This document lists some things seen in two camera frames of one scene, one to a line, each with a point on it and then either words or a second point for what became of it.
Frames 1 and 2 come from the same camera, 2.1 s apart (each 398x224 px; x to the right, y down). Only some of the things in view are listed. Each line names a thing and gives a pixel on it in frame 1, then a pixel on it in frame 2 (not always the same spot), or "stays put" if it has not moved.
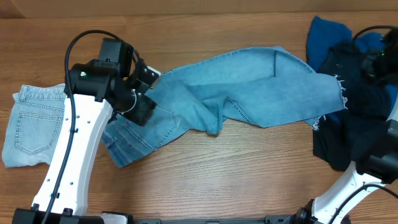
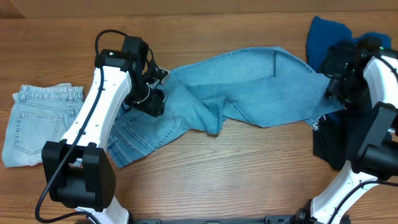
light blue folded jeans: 34,126 stays put
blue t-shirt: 323,34 stays put
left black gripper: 144,109 -> 154,104
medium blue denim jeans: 269,88 stays put
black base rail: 276,219 stays put
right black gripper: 372,64 -> 333,86
